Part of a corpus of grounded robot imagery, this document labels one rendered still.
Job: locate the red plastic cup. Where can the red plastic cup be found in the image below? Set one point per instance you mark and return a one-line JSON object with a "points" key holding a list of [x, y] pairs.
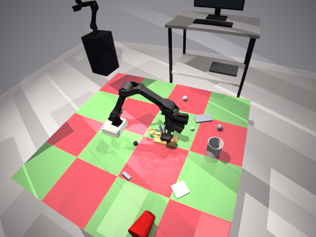
{"points": [[143, 225]]}

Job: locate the white square tile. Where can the white square tile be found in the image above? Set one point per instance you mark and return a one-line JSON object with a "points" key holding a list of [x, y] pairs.
{"points": [[180, 189]]}

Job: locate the white cylindrical cup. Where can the white cylindrical cup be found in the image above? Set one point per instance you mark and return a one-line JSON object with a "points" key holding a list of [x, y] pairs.
{"points": [[214, 147]]}

